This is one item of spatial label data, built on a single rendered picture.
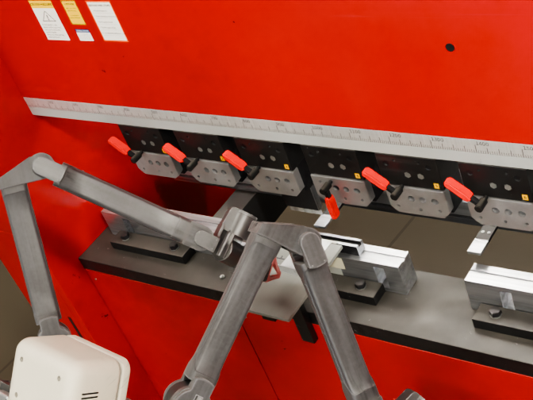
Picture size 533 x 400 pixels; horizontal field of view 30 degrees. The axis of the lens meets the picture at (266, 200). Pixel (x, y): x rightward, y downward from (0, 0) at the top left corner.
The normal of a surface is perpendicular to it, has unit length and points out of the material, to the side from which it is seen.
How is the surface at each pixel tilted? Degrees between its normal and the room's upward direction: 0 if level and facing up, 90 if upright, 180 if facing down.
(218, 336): 62
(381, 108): 90
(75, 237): 90
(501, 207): 90
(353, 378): 57
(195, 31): 90
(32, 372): 48
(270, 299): 0
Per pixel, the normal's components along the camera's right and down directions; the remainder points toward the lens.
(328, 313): 0.22, 0.05
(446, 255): -0.32, -0.76
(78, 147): 0.79, 0.12
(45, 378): -0.66, -0.04
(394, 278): -0.53, 0.64
